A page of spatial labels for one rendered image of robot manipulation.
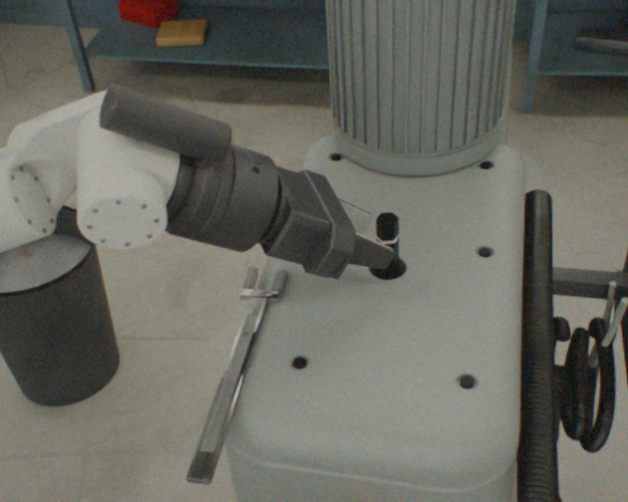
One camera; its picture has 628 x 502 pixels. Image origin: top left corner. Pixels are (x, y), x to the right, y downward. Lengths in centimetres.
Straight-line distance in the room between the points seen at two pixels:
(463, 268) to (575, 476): 224
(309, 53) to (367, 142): 389
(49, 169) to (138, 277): 307
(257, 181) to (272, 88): 431
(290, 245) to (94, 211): 18
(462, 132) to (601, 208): 316
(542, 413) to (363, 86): 38
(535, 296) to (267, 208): 36
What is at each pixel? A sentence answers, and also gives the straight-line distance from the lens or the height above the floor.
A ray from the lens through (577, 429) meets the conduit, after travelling 130.
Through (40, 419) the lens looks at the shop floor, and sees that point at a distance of 336.
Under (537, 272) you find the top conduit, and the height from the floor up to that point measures 181.
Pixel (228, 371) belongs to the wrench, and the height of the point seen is 190.
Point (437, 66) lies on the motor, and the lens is 89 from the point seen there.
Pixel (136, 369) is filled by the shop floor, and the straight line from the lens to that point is 340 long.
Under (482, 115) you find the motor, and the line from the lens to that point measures 95.
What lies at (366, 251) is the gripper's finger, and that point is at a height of 195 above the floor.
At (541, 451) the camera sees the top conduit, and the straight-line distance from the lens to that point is 80.
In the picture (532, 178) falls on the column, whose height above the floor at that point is 156.
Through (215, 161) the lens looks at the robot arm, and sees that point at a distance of 67.
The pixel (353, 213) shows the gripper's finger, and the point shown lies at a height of 195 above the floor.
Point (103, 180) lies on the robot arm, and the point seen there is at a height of 209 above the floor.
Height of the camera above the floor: 245
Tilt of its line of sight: 40 degrees down
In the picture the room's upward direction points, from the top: 5 degrees counter-clockwise
